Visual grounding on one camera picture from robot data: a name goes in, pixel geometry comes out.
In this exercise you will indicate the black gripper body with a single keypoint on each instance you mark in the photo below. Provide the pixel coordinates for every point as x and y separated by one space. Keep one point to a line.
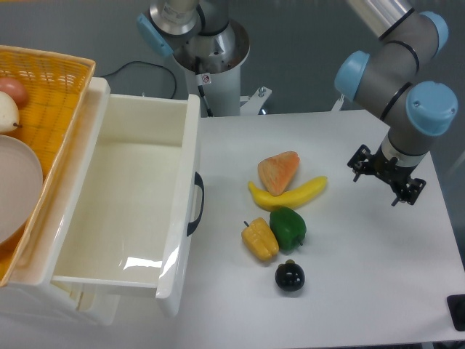
389 172

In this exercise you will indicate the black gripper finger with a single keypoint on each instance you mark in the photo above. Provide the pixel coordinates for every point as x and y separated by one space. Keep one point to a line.
361 162
407 191

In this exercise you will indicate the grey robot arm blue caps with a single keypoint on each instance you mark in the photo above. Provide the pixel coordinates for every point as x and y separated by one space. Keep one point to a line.
416 114

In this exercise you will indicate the yellow banana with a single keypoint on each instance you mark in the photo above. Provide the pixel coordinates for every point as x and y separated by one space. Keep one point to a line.
292 199

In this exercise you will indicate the orange papaya slice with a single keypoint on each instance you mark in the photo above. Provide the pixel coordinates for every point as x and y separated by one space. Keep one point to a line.
277 172

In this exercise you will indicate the green bell pepper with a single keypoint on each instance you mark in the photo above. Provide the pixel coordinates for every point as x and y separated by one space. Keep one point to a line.
288 227

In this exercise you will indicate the black corner object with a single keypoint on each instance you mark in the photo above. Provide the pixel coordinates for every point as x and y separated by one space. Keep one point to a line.
456 305

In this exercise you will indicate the yellow bell pepper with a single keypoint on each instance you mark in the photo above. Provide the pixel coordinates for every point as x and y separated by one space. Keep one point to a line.
259 239

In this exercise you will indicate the dark purple mangosteen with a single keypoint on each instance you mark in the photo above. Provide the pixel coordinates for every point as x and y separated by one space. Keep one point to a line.
290 276

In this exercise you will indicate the white plastic drawer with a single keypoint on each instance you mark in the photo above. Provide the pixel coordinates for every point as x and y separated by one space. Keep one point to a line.
156 164

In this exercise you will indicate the orange woven basket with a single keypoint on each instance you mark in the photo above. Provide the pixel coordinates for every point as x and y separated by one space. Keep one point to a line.
56 84

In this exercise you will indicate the beige plate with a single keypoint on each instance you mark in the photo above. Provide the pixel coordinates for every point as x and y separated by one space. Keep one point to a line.
21 185

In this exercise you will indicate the white pear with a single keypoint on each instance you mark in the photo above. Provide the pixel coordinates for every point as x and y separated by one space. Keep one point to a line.
9 114

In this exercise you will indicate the white drawer cabinet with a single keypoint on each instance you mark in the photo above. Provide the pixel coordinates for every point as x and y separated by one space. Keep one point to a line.
69 269

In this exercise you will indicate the black drawer handle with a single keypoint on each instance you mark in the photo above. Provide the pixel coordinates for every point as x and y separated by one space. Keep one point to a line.
198 204

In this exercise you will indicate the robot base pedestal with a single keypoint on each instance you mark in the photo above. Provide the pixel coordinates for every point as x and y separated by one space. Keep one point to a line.
209 47

